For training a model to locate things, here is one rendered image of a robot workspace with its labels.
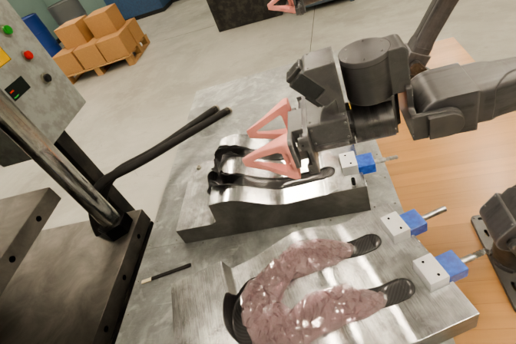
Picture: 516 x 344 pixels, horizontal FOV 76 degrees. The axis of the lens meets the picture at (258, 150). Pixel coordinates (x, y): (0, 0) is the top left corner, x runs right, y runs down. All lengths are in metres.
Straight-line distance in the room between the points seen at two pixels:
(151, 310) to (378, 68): 0.75
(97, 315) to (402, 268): 0.75
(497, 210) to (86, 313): 0.96
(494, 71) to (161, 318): 0.79
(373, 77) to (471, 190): 0.56
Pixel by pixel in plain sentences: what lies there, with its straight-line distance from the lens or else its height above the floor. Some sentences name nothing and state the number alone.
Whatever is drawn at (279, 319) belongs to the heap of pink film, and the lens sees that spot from 0.65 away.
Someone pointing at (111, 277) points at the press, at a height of 0.78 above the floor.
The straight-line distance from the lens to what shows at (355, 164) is 0.80.
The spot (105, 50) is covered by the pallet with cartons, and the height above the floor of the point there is 0.31.
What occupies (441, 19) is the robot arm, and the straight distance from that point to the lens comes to 1.09.
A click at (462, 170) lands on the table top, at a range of 0.94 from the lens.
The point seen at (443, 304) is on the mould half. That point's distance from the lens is 0.69.
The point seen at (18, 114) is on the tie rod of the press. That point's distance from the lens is 0.97.
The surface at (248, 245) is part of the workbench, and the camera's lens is 0.87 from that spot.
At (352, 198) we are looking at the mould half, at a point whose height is 0.86.
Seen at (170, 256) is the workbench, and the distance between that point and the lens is 0.97.
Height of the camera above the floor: 1.48
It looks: 38 degrees down
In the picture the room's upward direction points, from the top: 24 degrees counter-clockwise
